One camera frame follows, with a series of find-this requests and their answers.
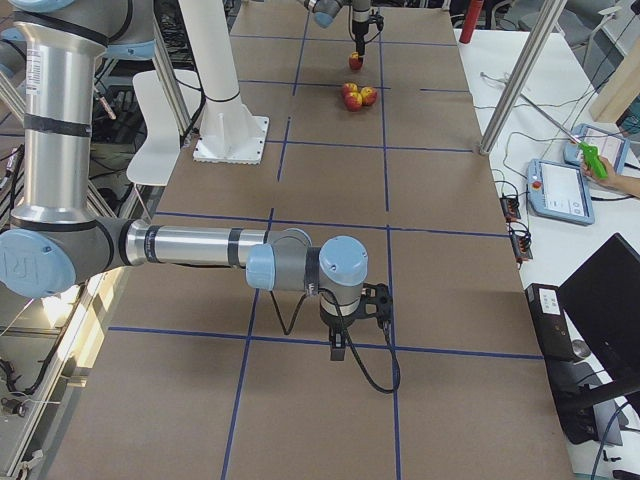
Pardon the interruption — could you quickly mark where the black monitor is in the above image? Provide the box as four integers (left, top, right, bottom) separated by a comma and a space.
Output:
559, 233, 639, 379

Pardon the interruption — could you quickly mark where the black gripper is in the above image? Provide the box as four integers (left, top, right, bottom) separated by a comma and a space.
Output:
350, 20, 369, 61
320, 294, 362, 361

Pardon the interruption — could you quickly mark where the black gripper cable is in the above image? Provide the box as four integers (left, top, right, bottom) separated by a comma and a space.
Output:
268, 287, 402, 395
364, 9, 385, 49

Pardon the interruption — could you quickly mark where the far blue teach pendant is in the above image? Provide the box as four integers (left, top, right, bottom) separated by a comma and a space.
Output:
563, 123, 630, 174

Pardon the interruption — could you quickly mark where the rear red yellow apple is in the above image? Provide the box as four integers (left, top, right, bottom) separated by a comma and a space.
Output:
360, 86, 378, 106

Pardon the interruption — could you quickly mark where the black power strip left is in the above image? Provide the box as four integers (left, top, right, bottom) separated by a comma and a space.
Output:
499, 195, 521, 222

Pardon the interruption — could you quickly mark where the grey aluminium frame post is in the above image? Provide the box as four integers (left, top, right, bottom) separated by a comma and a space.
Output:
478, 0, 567, 156

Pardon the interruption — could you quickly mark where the wooden board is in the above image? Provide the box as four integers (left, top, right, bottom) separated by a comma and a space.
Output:
589, 39, 640, 123

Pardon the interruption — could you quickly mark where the red cylinder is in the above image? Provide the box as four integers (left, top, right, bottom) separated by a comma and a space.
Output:
459, 0, 484, 44

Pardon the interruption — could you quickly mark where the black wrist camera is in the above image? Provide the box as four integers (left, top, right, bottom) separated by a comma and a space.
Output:
369, 13, 384, 31
359, 283, 393, 328

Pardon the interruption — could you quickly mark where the front left red apple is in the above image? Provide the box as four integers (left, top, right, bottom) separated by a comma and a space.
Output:
341, 82, 359, 99

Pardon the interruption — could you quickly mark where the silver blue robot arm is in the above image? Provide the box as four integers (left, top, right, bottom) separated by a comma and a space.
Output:
299, 0, 377, 67
1, 1, 368, 360

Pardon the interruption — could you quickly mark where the black power strip right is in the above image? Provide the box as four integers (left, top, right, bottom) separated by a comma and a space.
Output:
509, 230, 533, 264

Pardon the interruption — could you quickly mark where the white chair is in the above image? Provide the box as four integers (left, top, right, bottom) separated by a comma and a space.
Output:
127, 70, 198, 187

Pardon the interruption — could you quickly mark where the front right red apple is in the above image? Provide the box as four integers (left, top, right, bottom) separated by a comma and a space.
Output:
343, 91, 363, 112

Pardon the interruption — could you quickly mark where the near blue teach pendant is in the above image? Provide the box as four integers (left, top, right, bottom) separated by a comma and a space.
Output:
527, 159, 595, 225

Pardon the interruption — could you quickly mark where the black power strip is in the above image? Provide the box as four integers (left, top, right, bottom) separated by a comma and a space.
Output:
509, 230, 533, 264
499, 195, 521, 222

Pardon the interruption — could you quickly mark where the black computer box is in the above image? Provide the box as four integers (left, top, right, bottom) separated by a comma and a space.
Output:
525, 283, 623, 446

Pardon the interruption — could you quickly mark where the green grabber tool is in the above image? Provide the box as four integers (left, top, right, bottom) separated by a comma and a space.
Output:
519, 93, 608, 179

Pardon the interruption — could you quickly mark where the person hand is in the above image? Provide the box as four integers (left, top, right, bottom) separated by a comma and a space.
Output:
581, 156, 640, 198

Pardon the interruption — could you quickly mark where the lone red yellow apple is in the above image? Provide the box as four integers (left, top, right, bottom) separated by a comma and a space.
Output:
348, 52, 364, 71

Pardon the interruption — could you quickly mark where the blue teach pendant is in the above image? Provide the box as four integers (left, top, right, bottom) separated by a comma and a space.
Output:
563, 123, 630, 174
527, 159, 595, 225

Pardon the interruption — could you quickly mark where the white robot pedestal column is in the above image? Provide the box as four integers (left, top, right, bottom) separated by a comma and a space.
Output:
179, 0, 269, 164

